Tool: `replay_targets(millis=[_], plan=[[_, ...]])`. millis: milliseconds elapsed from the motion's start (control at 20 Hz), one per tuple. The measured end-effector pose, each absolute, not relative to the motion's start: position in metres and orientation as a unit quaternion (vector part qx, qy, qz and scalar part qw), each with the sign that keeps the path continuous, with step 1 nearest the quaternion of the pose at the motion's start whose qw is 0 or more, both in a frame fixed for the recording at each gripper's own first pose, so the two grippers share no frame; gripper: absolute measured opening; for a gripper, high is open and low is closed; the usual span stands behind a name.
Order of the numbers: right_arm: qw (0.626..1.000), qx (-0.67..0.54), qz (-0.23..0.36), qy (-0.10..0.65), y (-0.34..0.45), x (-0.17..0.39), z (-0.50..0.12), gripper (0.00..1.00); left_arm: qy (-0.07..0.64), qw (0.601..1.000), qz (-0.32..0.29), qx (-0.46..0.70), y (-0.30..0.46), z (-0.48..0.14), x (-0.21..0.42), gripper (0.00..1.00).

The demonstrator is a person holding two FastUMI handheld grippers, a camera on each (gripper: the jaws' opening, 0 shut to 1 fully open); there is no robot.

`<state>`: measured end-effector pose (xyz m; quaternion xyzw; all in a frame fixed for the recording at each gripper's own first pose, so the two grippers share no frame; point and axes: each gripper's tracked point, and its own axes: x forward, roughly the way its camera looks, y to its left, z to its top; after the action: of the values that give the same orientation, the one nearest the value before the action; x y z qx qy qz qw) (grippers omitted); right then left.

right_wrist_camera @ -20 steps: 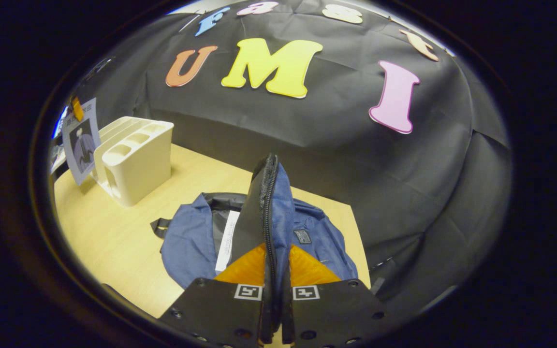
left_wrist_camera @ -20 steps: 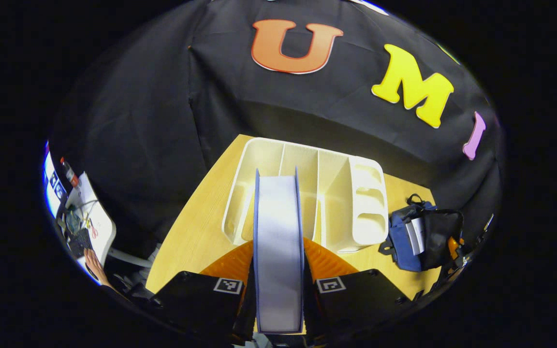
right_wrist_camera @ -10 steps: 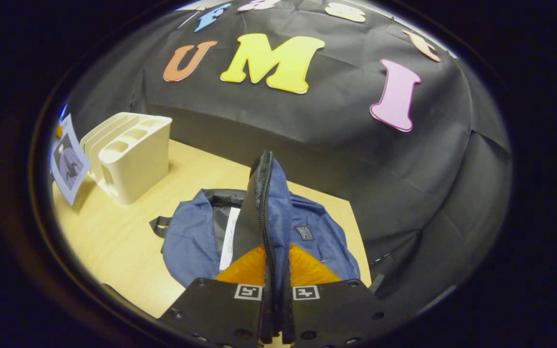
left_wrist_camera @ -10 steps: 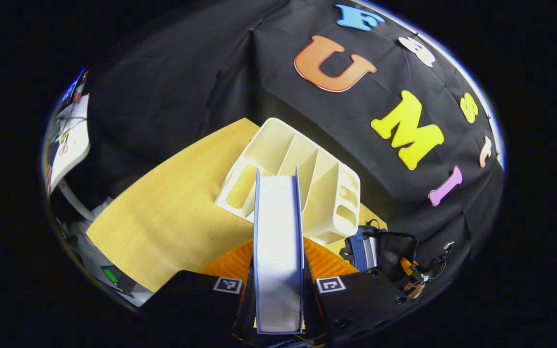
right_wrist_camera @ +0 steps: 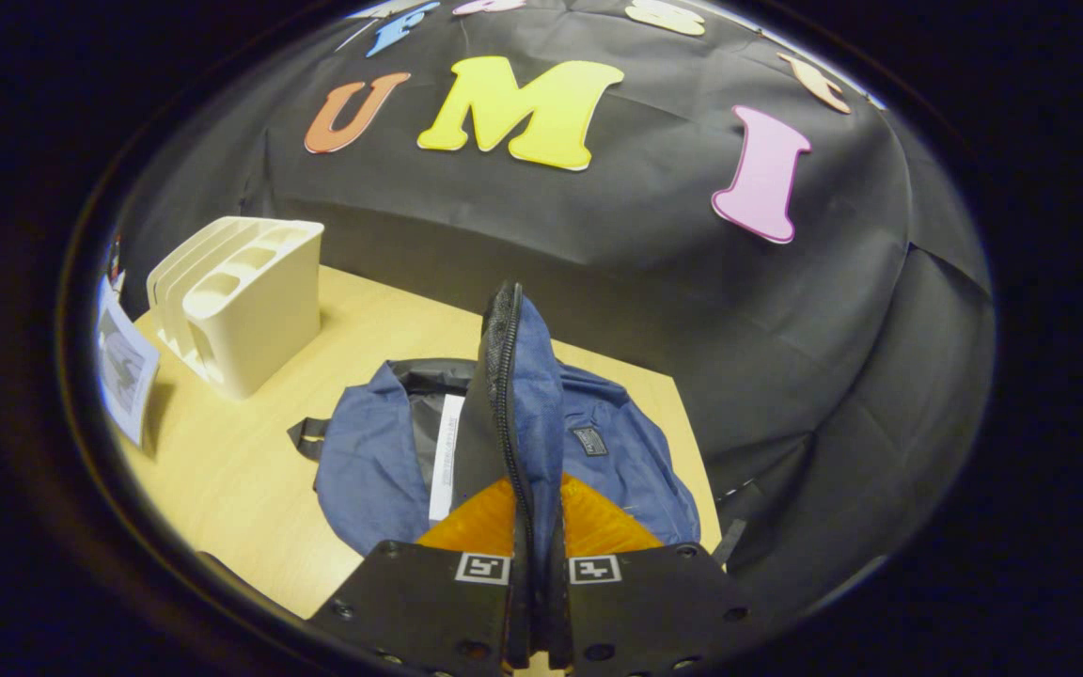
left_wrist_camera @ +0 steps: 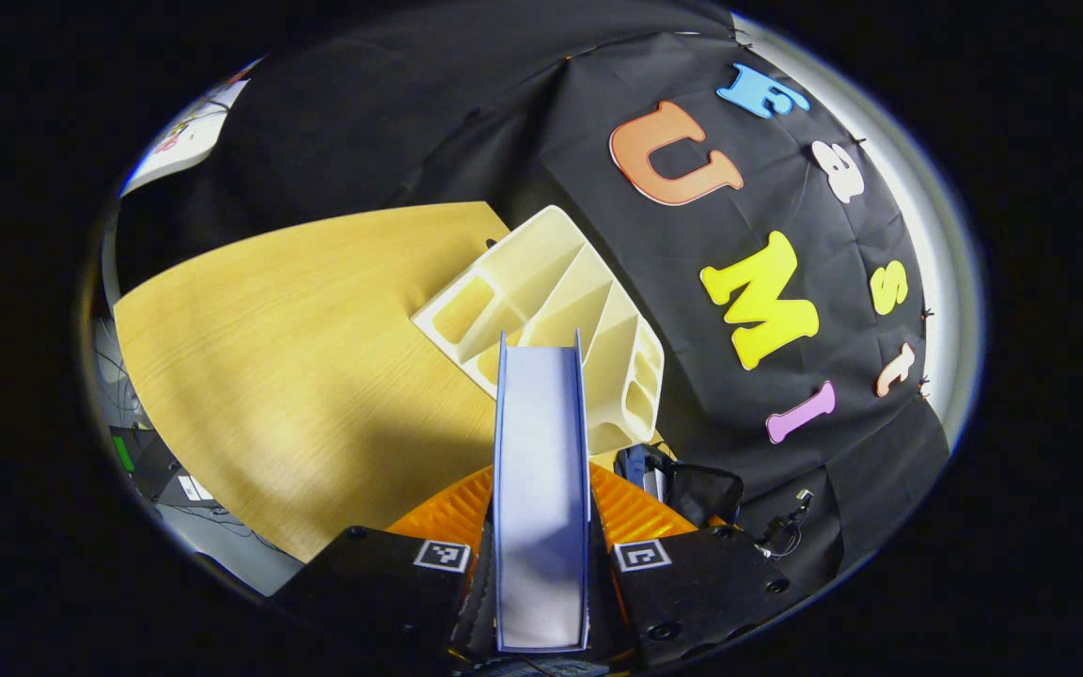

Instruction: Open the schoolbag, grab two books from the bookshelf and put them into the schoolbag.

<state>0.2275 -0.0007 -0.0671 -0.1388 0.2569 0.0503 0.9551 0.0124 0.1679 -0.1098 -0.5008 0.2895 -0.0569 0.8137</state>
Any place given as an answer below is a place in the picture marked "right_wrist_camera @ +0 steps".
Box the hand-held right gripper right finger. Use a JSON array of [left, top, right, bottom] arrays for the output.
[[546, 470, 759, 677]]

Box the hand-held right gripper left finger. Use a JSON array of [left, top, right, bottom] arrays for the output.
[[306, 473, 528, 677]]

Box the blue schoolbag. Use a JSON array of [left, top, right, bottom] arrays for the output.
[[288, 280, 702, 669]]

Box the cream plastic bookshelf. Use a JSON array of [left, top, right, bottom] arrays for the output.
[[147, 216, 326, 401]]

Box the blue-grey book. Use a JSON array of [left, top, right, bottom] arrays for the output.
[[95, 276, 162, 448]]

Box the black backdrop cloth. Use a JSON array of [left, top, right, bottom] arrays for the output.
[[118, 0, 998, 603]]

